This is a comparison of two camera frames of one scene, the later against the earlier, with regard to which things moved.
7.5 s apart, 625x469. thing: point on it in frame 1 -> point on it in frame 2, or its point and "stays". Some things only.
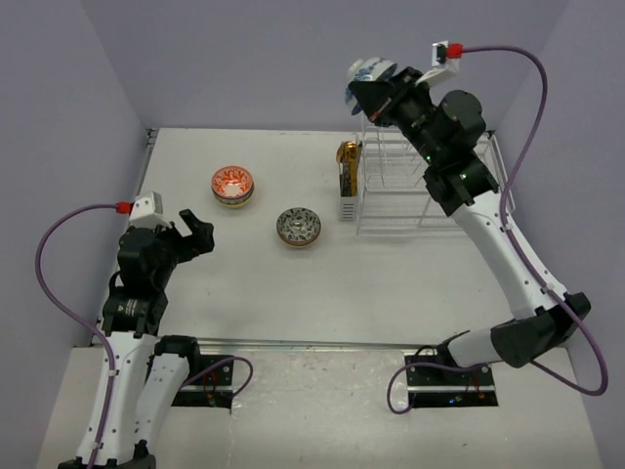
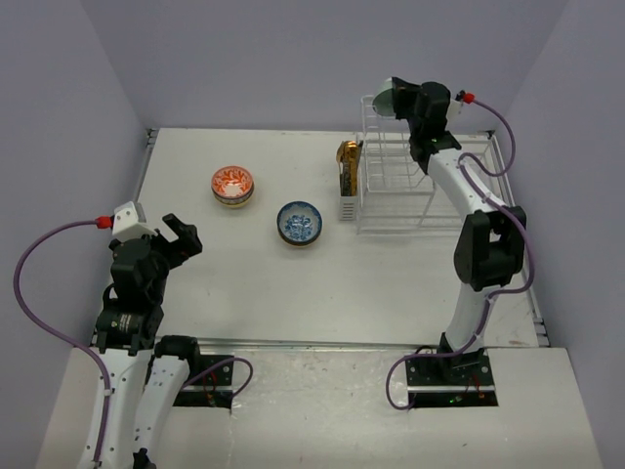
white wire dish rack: (393, 192) stays
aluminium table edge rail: (150, 134) stays
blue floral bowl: (365, 69) -> (299, 221)
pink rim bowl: (232, 185) stays
